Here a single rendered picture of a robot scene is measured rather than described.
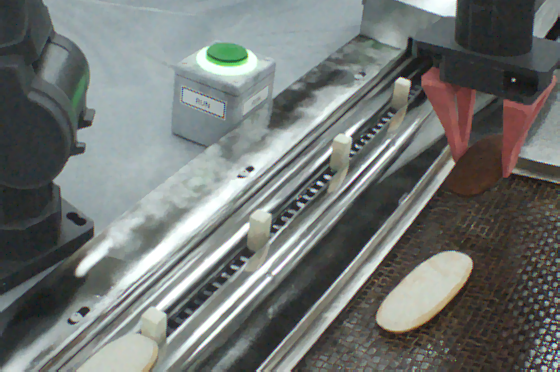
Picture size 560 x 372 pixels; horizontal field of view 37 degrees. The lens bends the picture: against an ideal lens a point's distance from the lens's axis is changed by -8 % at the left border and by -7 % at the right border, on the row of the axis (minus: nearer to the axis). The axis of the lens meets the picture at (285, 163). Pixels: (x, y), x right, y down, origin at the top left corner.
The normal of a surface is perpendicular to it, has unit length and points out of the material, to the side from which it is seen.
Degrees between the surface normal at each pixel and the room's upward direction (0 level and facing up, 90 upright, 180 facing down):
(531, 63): 9
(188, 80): 90
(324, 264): 0
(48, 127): 90
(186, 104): 90
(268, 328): 0
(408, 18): 90
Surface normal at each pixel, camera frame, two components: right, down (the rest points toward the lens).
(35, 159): 0.04, 0.55
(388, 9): -0.49, 0.43
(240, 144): 0.11, -0.83
